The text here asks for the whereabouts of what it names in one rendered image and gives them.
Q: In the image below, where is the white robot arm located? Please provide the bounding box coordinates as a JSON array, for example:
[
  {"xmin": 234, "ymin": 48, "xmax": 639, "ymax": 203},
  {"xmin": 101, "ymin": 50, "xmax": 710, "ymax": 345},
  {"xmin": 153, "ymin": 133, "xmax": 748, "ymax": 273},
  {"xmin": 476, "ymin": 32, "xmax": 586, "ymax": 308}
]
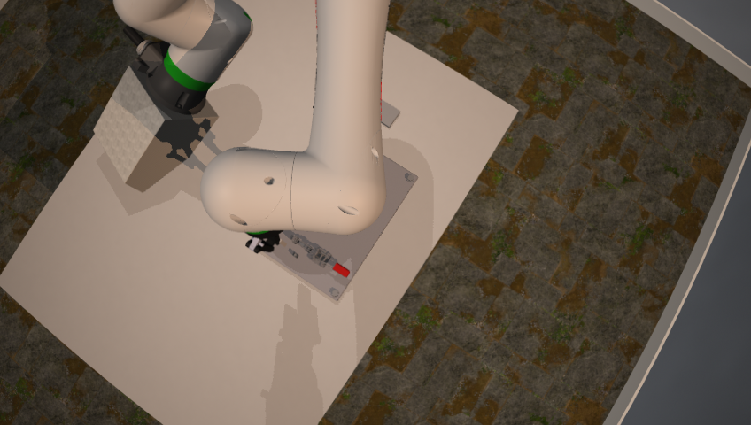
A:
[{"xmin": 113, "ymin": 0, "xmax": 391, "ymax": 239}]

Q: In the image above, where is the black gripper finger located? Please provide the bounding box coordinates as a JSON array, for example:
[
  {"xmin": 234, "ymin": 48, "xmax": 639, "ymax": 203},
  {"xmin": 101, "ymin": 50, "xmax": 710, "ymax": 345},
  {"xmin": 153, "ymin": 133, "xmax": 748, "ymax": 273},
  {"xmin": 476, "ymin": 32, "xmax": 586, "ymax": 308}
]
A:
[{"xmin": 245, "ymin": 235, "xmax": 287, "ymax": 254}]

